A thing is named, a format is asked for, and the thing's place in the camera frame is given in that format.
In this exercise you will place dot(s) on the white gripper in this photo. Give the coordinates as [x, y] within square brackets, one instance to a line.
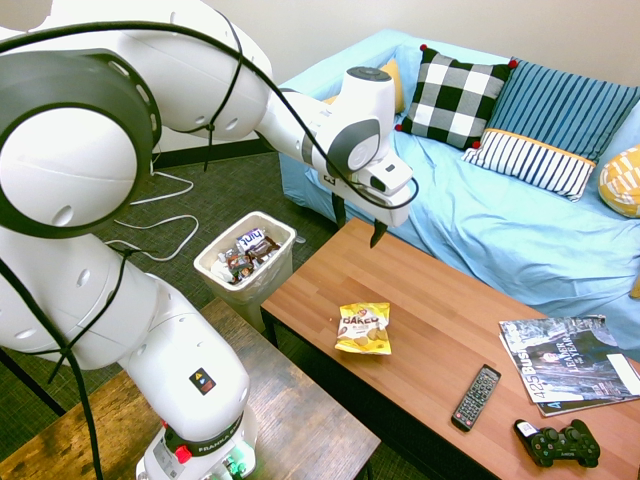
[395, 212]

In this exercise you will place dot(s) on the yellow baked chip bag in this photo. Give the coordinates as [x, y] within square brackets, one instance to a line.
[362, 327]

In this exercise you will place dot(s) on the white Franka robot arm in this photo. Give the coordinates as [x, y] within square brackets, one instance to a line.
[65, 165]

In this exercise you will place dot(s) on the white trash bin with liner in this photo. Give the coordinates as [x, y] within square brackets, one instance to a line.
[265, 285]

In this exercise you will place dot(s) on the brown candy wrapper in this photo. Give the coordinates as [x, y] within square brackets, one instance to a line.
[265, 249]
[240, 267]

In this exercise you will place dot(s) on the purple snack wrapper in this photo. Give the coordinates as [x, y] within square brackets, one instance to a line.
[250, 241]

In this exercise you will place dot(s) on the light blue sofa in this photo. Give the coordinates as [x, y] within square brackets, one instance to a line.
[475, 225]

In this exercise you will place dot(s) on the wooden coffee table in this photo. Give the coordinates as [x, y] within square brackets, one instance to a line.
[430, 325]

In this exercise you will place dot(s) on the plain mustard yellow pillow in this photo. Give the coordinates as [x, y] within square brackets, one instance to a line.
[396, 85]

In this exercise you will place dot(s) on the black white checkered pillow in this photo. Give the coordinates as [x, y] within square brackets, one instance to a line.
[452, 97]

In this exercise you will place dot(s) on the white navy striped pillow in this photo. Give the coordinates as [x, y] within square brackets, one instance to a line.
[530, 162]

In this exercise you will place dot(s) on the rustic dark wood stand table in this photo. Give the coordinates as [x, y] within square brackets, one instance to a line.
[300, 420]

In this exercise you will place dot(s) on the black tv remote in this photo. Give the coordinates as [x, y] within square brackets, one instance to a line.
[476, 397]

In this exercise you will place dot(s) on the blue striped pillow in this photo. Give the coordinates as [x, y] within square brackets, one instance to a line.
[560, 110]

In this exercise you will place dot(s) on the business magazine with dark cover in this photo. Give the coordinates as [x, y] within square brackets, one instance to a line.
[555, 355]

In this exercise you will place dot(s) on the yellow white patterned pillow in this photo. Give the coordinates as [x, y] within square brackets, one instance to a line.
[622, 182]

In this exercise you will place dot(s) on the small black labelled device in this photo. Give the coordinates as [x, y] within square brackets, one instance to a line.
[525, 431]

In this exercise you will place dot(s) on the magazine with white cover edge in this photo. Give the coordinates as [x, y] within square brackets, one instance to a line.
[575, 406]

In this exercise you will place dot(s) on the yellow fabric item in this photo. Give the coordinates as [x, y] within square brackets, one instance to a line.
[636, 287]

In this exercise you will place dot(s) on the black game controller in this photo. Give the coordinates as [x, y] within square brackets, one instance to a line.
[565, 445]

